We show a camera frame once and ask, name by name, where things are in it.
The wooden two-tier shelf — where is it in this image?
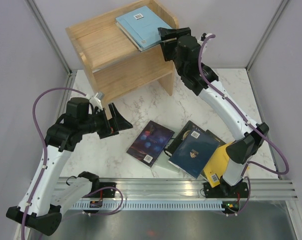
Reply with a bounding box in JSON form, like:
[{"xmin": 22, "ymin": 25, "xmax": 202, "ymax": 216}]
[{"xmin": 65, "ymin": 0, "xmax": 179, "ymax": 106}]

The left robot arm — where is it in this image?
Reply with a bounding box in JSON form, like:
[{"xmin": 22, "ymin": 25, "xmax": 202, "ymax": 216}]
[{"xmin": 6, "ymin": 97, "xmax": 133, "ymax": 236}]

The left aluminium frame post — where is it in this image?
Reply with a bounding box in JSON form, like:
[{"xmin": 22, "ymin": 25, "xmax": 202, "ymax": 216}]
[{"xmin": 25, "ymin": 0, "xmax": 73, "ymax": 76}]

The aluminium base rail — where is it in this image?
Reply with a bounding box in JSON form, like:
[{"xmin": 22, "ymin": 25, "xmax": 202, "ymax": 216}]
[{"xmin": 100, "ymin": 178, "xmax": 298, "ymax": 201}]

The black book white lettering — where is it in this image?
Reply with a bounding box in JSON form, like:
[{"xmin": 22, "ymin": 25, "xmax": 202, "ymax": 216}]
[{"xmin": 164, "ymin": 120, "xmax": 226, "ymax": 157}]

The navy blue crest book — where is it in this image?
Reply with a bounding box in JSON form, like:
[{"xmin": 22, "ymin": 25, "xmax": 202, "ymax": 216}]
[{"xmin": 168, "ymin": 128, "xmax": 219, "ymax": 179}]

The pale green thin file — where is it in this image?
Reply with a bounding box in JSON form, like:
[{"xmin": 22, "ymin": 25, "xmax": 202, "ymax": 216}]
[{"xmin": 154, "ymin": 140, "xmax": 180, "ymax": 173}]

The dark purple galaxy book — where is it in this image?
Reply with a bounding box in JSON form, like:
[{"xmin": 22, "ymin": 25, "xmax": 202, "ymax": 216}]
[{"xmin": 126, "ymin": 120, "xmax": 175, "ymax": 168}]

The light blue book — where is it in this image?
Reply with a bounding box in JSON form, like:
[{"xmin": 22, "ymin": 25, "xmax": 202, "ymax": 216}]
[{"xmin": 115, "ymin": 6, "xmax": 172, "ymax": 52}]

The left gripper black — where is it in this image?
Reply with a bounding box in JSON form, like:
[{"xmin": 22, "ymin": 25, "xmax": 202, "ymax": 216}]
[{"xmin": 79, "ymin": 102, "xmax": 133, "ymax": 139}]

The aluminium frame post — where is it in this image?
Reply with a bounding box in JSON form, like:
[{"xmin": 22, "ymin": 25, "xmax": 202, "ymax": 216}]
[
  {"xmin": 245, "ymin": 0, "xmax": 291, "ymax": 72},
  {"xmin": 25, "ymin": 0, "xmax": 73, "ymax": 76}
]

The yellow book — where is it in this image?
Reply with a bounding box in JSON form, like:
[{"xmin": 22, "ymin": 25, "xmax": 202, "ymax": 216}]
[{"xmin": 200, "ymin": 142, "xmax": 232, "ymax": 188}]

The right aluminium frame post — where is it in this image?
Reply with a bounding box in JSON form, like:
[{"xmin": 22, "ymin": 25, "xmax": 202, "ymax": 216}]
[{"xmin": 245, "ymin": 0, "xmax": 291, "ymax": 72}]

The white slotted cable duct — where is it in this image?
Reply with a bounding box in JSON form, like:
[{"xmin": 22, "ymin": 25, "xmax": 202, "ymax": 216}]
[{"xmin": 70, "ymin": 199, "xmax": 225, "ymax": 211}]

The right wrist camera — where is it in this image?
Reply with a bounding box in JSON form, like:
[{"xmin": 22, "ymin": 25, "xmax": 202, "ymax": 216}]
[{"xmin": 200, "ymin": 33, "xmax": 212, "ymax": 42}]

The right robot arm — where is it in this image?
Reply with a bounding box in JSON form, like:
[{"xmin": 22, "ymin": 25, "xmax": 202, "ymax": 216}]
[{"xmin": 157, "ymin": 27, "xmax": 269, "ymax": 197}]

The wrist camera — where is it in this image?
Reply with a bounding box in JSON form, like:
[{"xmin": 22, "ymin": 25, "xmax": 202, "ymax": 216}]
[
  {"xmin": 200, "ymin": 33, "xmax": 212, "ymax": 42},
  {"xmin": 85, "ymin": 92, "xmax": 105, "ymax": 110}
]

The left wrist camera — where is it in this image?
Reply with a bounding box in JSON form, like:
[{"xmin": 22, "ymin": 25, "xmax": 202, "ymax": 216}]
[{"xmin": 85, "ymin": 92, "xmax": 105, "ymax": 110}]

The bright blue book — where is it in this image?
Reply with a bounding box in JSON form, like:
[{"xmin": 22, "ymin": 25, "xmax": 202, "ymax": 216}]
[{"xmin": 115, "ymin": 21, "xmax": 161, "ymax": 52}]

